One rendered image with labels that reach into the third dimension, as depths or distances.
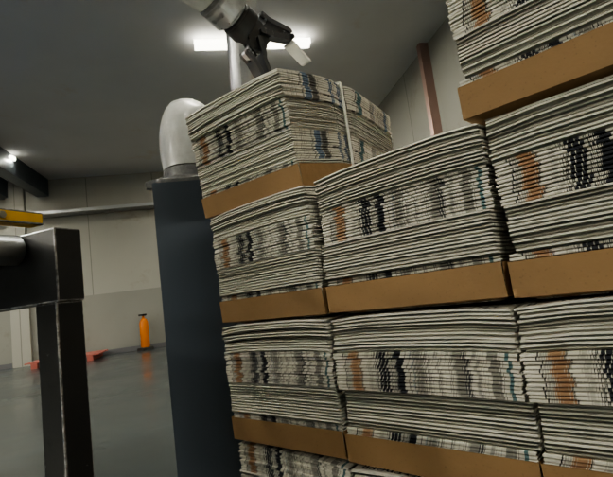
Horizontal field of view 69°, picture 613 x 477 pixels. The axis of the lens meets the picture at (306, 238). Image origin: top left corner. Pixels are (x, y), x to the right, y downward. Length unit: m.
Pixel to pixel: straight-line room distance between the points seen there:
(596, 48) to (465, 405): 0.44
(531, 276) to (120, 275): 8.72
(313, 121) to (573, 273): 0.54
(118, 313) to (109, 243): 1.32
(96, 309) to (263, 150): 8.38
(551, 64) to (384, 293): 0.35
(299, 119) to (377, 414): 0.52
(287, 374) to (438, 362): 0.29
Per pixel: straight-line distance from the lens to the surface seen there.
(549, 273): 0.58
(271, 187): 0.86
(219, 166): 0.97
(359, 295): 0.70
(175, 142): 1.39
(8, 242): 0.86
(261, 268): 0.85
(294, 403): 0.83
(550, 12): 0.63
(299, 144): 0.84
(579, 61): 0.60
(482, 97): 0.63
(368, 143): 1.04
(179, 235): 1.29
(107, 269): 9.15
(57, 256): 0.82
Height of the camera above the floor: 0.64
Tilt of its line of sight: 7 degrees up
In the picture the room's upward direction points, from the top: 7 degrees counter-clockwise
